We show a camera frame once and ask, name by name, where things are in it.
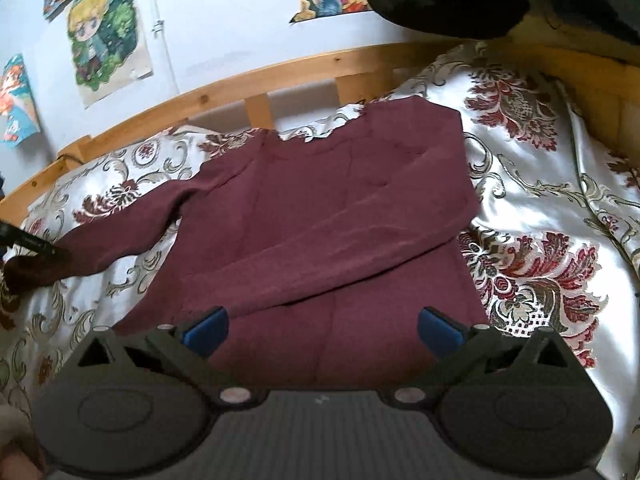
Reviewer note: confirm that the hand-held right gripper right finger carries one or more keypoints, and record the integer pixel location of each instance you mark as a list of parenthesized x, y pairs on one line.
[(440, 331)]

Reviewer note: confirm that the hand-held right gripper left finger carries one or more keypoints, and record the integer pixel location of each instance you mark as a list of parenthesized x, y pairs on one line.
[(206, 331)]

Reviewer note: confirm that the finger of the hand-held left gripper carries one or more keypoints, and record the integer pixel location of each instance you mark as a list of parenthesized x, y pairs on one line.
[(27, 240)]

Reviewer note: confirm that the maroon sweater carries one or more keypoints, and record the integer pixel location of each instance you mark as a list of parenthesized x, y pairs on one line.
[(325, 220)]

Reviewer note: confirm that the floral satin blanket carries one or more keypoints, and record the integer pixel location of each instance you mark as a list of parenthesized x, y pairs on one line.
[(540, 220)]

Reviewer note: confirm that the orange-haired figure wall poster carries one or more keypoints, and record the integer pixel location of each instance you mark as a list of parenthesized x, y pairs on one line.
[(17, 105)]

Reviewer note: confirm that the blond cartoon figure wall poster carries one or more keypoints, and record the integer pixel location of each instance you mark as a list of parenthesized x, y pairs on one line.
[(107, 30)]

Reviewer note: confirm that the white wall conduit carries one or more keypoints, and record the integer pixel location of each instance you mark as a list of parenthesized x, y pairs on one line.
[(161, 30)]

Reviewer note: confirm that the wooden bed frame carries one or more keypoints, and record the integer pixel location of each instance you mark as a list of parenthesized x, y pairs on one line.
[(300, 71)]

